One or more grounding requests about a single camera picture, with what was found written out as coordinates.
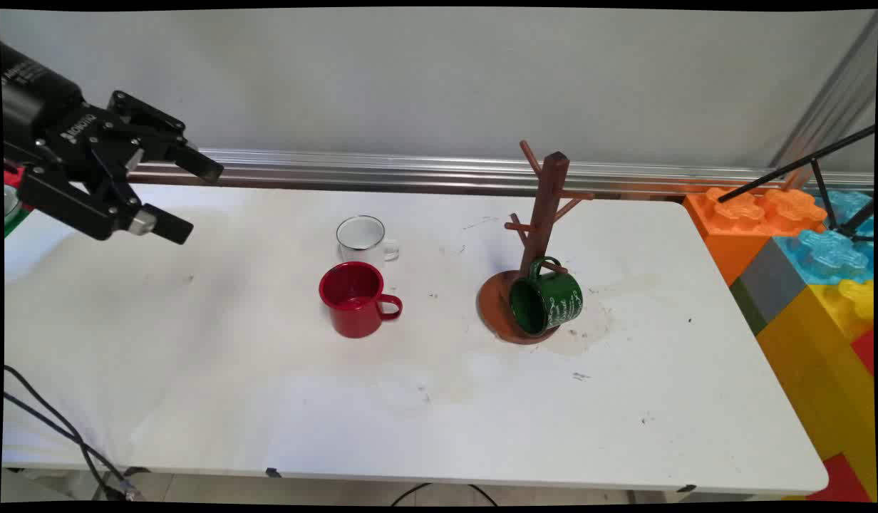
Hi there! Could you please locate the gray giant toy block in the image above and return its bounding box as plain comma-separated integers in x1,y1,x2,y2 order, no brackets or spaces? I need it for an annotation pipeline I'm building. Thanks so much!
730,238,811,336

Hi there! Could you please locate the green enamel mug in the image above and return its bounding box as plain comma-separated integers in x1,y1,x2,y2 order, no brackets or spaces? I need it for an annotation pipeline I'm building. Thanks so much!
509,256,584,337

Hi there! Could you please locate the black tripod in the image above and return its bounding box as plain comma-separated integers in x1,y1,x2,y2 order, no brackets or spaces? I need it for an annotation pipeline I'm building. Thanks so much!
717,125,877,244

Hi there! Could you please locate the red studded toy block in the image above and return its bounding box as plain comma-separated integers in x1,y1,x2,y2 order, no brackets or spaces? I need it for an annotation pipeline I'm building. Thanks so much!
3,162,33,213

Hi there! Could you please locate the aluminium rail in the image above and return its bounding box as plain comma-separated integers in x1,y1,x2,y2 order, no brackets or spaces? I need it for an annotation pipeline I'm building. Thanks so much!
128,148,875,198

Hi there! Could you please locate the small red toy block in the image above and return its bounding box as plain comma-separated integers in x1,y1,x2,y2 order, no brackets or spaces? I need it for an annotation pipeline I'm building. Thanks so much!
850,328,877,376

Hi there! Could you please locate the large red toy block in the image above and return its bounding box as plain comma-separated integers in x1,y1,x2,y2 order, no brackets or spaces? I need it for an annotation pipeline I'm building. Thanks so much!
808,452,872,503

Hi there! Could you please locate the black floor cable loop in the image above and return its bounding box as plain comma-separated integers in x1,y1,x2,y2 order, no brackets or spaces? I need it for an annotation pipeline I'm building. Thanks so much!
390,483,499,507

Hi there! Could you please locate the orange giant toy block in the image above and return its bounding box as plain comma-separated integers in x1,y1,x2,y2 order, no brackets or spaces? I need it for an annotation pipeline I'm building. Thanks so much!
683,187,829,286

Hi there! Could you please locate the black cable with connector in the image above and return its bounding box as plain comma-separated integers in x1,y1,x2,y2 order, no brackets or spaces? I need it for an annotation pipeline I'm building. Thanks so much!
3,366,142,501

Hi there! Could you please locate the red enamel mug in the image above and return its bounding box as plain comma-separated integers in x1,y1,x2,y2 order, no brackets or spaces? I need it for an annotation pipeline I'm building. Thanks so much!
319,261,403,339

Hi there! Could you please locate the blue giant toy block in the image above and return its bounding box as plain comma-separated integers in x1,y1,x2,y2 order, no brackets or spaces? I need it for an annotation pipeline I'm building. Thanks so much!
773,189,875,286

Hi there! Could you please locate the brown wooden mug tree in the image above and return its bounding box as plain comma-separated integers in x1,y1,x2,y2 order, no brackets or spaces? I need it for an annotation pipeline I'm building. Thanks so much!
477,140,596,346

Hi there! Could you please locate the yellow giant toy block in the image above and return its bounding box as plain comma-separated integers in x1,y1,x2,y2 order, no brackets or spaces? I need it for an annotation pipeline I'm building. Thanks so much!
756,279,877,499

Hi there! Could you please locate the aluminium post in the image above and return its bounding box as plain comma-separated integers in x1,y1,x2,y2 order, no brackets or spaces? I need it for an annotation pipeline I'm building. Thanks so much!
770,13,878,190

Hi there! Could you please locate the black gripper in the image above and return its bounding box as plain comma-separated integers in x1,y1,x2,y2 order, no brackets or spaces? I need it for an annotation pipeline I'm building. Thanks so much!
2,43,224,246

